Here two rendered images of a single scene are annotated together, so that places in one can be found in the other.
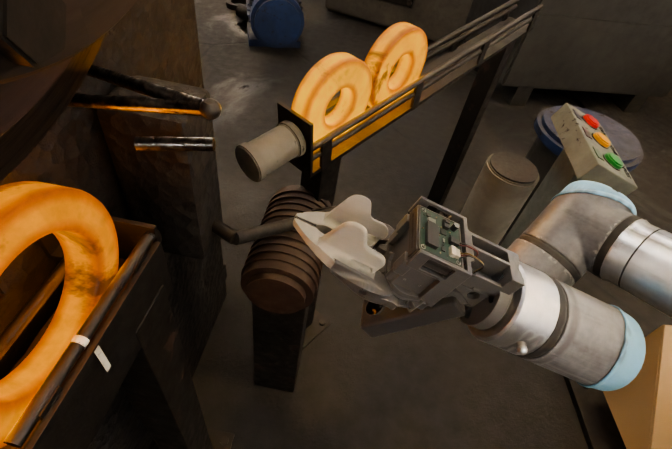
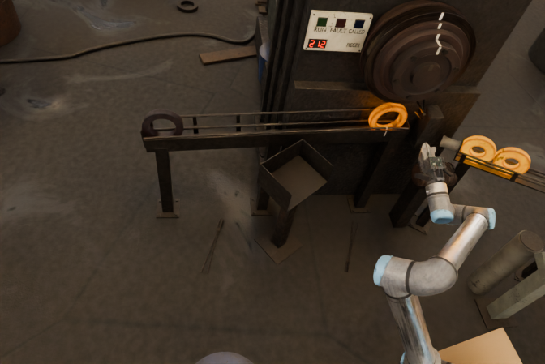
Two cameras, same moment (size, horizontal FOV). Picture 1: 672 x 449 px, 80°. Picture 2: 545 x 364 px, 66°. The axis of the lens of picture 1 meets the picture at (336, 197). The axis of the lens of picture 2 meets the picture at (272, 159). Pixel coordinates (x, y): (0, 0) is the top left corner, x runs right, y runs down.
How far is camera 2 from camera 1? 1.78 m
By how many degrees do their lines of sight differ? 49
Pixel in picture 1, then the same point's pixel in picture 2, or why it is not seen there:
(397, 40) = (511, 151)
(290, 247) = not seen: hidden behind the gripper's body
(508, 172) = (525, 237)
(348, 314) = (435, 241)
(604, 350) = (436, 205)
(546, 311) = (435, 188)
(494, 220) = (506, 251)
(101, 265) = (398, 123)
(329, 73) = (477, 139)
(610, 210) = (483, 212)
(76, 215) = (403, 113)
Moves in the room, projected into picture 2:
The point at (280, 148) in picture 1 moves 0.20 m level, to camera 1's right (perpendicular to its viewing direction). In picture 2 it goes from (450, 143) to (468, 175)
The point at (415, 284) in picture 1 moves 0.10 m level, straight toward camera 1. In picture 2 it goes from (426, 165) to (404, 160)
